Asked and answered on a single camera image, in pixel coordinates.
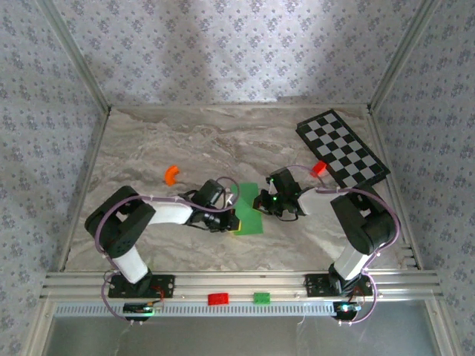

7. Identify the black and grey chessboard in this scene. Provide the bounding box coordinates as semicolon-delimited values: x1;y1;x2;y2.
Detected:
295;109;391;190

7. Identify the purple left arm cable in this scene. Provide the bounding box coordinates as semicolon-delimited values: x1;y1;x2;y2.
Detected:
95;177;241;327

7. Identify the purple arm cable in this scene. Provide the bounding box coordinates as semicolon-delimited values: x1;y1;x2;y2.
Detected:
285;165;402;328
95;177;241;327

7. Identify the long aluminium mounting rail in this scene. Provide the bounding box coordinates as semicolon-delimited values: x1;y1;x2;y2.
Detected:
39;270;443;302

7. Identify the grey slotted cable duct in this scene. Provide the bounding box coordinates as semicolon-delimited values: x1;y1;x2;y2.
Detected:
55;300;337;317

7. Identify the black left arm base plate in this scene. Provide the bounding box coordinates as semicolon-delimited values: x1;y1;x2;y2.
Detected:
107;273;176;300

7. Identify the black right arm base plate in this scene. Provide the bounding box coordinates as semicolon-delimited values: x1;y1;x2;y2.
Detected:
304;273;374;297

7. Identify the aluminium table side rail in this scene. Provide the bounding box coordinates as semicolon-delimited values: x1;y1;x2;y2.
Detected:
57;105;112;274
367;107;424;270

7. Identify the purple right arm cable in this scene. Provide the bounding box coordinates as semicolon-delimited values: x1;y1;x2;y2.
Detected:
285;165;402;328

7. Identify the aluminium frame post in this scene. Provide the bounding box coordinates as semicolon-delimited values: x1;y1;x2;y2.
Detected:
36;0;112;112
367;0;445;112

